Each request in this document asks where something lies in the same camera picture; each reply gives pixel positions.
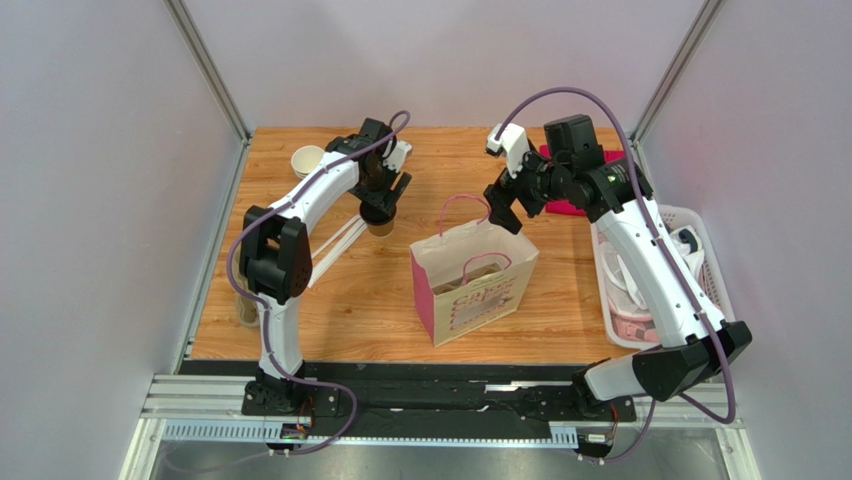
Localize wrapped straw far right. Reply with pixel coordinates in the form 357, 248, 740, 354
308, 223, 367, 288

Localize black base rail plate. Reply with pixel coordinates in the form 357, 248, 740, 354
178, 360, 637, 440

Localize single paper coffee cup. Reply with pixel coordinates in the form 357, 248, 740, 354
367, 222, 394, 238

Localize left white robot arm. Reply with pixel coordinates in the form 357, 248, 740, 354
229, 118, 412, 415

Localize wrapped straw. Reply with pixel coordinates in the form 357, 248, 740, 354
308, 217, 367, 287
311, 215, 360, 259
308, 223, 367, 288

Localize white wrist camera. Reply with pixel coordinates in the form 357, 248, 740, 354
383, 140, 413, 174
485, 123, 531, 179

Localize beige Cakes paper bag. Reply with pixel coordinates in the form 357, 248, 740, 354
409, 194, 539, 347

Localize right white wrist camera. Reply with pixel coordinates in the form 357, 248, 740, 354
485, 123, 531, 179

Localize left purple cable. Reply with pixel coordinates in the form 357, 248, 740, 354
226, 110, 412, 457

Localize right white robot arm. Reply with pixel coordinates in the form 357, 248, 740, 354
484, 115, 752, 413

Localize folded red t-shirt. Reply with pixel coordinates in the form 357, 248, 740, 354
537, 144, 630, 217

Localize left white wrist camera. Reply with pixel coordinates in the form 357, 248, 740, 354
383, 140, 413, 174

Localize wrapped straw middle left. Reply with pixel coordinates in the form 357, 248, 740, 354
308, 217, 367, 287

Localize cardboard cup carrier tray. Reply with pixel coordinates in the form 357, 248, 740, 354
236, 294, 260, 328

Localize white plastic laundry basket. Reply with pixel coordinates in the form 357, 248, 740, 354
591, 205, 734, 350

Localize white and pink clothes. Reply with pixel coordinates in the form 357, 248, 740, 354
601, 229, 724, 346

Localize wrapped straw far left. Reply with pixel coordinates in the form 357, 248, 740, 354
311, 215, 360, 259

